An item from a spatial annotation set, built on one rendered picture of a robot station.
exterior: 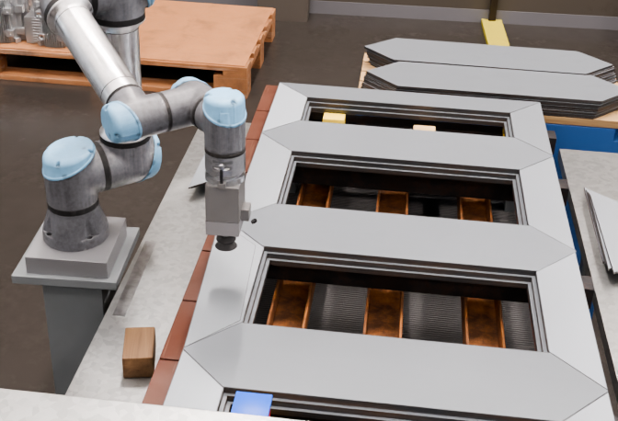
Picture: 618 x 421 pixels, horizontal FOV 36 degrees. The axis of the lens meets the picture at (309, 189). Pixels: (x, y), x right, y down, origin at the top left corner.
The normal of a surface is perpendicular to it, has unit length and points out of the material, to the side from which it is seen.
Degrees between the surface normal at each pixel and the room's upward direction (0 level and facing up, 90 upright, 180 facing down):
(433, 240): 0
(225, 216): 90
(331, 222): 0
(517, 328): 0
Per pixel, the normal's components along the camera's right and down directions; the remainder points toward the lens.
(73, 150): -0.07, -0.81
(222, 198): -0.08, 0.48
